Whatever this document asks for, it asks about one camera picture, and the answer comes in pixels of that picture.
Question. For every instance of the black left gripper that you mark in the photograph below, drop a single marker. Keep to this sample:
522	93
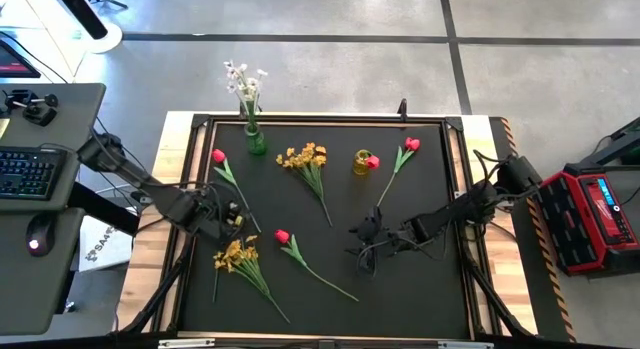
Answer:
222	216

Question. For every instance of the black computer mouse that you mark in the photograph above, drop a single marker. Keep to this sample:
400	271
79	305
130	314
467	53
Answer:
42	231

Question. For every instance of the yellow glass vase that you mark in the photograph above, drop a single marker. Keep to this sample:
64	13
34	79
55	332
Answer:
361	165

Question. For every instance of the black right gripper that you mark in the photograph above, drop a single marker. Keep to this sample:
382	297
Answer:
374	229

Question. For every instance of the black equipment stand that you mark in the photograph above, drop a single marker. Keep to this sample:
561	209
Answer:
625	144

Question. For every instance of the green glass vase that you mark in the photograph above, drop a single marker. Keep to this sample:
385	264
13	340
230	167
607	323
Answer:
256	144

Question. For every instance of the black stand column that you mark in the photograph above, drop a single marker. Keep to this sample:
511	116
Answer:
80	11

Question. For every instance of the white printed box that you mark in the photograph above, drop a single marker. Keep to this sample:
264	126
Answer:
112	249

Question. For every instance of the black hazard-striped floor strip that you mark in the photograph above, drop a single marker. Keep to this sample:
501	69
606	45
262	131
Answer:
547	309

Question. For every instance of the black backlit keyboard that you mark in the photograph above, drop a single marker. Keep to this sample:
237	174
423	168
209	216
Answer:
27	171

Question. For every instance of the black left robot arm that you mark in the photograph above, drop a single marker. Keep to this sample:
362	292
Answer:
150	186

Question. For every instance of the silver metal bracket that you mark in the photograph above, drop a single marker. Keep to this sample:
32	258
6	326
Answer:
185	343
465	345

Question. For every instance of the red power tool case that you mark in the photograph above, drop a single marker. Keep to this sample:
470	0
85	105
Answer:
575	224

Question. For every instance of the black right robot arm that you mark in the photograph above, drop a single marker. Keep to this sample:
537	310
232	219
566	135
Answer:
470	206

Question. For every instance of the grey workstation desk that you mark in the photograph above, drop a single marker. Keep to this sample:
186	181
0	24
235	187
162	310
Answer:
30	299

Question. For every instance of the red artificial tulip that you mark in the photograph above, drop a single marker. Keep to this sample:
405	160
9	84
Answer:
218	155
282	236
373	162
413	144

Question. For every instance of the dark monitor screen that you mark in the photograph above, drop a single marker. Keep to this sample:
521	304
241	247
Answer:
12	64

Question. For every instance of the white stand base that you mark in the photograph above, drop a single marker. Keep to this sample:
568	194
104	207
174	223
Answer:
110	41

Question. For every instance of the yellow artificial flower bunch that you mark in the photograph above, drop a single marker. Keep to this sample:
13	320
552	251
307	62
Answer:
234	250
307	156

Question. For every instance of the black table mat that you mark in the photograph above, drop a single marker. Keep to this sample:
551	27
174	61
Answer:
400	289

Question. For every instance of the black clamp mount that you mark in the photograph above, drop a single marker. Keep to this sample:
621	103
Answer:
37	114

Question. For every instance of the black aluminium table frame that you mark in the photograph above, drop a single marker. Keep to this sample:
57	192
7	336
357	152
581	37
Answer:
189	149

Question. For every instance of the white artificial flower bunch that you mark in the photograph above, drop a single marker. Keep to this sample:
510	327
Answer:
243	84

